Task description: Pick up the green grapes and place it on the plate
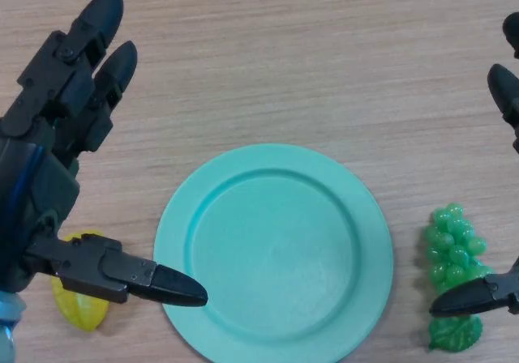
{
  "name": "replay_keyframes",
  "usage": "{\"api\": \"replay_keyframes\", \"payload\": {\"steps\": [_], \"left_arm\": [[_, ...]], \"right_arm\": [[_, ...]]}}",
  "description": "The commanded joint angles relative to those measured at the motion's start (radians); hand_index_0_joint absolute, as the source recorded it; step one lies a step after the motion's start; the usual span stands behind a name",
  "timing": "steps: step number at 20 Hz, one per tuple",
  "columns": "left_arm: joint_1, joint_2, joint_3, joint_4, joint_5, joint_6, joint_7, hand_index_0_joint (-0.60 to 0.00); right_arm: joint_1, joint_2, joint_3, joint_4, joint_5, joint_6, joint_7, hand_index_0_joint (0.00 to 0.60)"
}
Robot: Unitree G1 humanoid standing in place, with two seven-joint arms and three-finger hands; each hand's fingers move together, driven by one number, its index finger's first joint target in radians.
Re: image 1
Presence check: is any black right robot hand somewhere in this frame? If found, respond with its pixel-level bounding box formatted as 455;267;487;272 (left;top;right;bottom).
428;11;519;318

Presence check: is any green grape bunch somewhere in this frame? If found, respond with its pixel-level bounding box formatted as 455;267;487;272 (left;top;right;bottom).
423;203;496;352

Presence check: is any yellow starfruit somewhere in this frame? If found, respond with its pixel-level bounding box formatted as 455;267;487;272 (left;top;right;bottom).
50;228;111;333

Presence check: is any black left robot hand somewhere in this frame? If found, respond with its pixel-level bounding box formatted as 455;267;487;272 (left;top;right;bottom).
0;0;209;308

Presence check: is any round green plate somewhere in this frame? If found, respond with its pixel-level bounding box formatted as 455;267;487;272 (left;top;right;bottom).
152;143;395;363

